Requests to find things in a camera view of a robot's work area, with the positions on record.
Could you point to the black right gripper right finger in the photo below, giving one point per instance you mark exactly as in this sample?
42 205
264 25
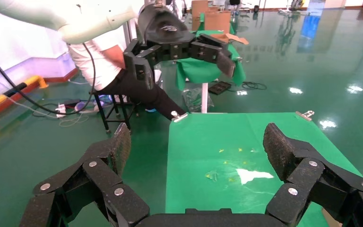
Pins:
313 185

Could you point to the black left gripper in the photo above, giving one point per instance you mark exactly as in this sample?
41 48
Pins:
162 25

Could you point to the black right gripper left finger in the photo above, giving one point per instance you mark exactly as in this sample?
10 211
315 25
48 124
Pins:
100 188

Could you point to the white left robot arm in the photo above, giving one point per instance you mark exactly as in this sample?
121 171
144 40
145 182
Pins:
84 25

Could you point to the bare person forearm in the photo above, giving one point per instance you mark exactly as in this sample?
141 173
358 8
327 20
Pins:
115 58

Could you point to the flat open cardboard box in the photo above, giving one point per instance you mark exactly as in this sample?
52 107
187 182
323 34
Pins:
231 38

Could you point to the green cloth on small table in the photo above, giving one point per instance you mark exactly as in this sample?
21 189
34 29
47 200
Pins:
197 70

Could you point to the clear plastic bag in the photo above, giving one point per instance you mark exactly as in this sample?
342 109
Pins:
195 99

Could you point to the tall brown cardboard carton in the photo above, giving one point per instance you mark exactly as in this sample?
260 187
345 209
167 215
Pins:
198 12

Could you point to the black flat floor device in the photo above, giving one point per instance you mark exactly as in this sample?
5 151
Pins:
219 87

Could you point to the wide brown cardboard carton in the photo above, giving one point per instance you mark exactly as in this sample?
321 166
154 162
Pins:
217 21

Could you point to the silver metal binder clip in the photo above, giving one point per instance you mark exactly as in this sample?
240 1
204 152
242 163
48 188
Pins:
305 115
179 116

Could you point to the black metal stool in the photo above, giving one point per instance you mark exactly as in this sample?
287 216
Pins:
101 112

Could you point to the person white shirt black trousers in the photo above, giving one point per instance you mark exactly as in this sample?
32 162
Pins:
90 65

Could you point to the white power strip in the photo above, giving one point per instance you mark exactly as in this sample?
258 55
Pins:
61 109

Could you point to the yellow floor barrier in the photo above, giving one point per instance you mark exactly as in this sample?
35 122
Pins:
34 82

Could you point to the white table leg post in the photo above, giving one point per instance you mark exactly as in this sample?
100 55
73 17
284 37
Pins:
204 100

